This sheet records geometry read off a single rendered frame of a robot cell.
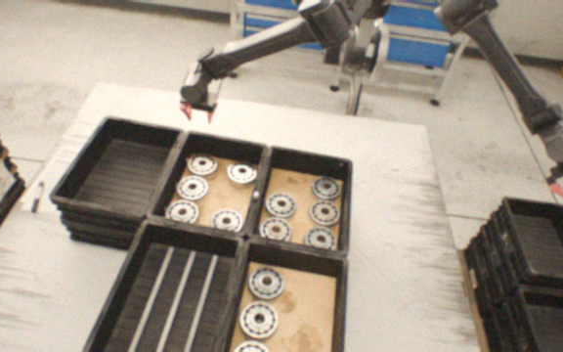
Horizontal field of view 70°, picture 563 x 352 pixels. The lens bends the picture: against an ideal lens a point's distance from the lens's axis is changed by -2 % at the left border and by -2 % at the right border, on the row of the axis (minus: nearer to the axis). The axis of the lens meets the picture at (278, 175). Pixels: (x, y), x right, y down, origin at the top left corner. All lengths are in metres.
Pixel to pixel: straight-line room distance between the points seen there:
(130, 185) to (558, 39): 4.07
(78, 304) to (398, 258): 1.05
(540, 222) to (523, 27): 2.55
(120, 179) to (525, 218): 1.80
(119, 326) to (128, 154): 0.64
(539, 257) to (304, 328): 1.26
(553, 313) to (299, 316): 1.27
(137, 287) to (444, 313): 0.96
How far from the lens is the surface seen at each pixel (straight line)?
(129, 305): 1.23
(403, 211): 1.68
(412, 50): 3.30
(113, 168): 1.54
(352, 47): 1.57
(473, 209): 2.88
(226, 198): 1.40
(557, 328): 2.13
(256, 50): 1.05
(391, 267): 1.51
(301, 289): 1.24
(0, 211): 2.32
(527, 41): 4.59
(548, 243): 2.22
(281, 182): 1.47
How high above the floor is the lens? 1.92
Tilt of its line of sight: 47 degrees down
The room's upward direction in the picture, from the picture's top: 8 degrees clockwise
